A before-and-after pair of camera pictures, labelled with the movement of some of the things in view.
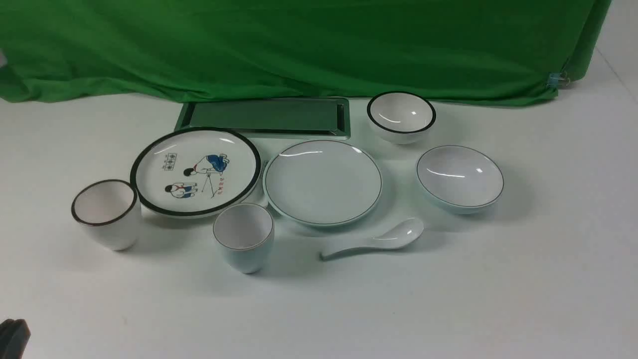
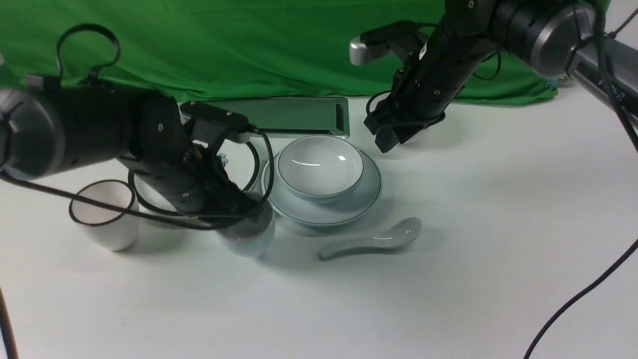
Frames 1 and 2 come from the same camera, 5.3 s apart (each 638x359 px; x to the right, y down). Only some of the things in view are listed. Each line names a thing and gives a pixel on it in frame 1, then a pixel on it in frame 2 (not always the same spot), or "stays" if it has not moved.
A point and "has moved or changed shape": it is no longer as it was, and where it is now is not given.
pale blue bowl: (459, 179) to (321, 169)
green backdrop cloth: (479, 52) stays
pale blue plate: (322, 183) stays
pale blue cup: (245, 232) has moved or changed shape
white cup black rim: (109, 211) stays
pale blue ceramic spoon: (402, 234) stays
